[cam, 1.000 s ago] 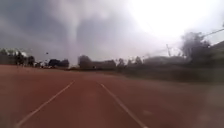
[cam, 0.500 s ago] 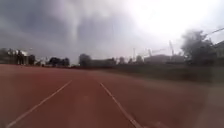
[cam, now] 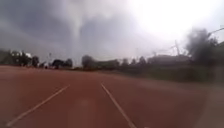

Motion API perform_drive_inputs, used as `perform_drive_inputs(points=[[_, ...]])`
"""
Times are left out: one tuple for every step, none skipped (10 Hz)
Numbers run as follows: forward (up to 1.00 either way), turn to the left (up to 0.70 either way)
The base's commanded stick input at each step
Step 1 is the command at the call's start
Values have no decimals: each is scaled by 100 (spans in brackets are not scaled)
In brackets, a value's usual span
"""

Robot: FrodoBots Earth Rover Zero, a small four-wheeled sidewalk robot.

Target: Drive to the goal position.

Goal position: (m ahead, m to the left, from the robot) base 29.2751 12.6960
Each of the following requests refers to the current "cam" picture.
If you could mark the large dark tree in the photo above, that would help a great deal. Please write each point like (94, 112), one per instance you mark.
(201, 46)

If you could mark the grass strip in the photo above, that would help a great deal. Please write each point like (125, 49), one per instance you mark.
(173, 75)

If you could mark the utility pole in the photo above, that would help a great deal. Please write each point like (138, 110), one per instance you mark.
(177, 48)

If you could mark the row of trees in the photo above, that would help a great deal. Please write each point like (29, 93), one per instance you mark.
(20, 59)
(110, 63)

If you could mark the red running track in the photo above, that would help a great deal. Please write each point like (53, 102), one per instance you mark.
(83, 100)

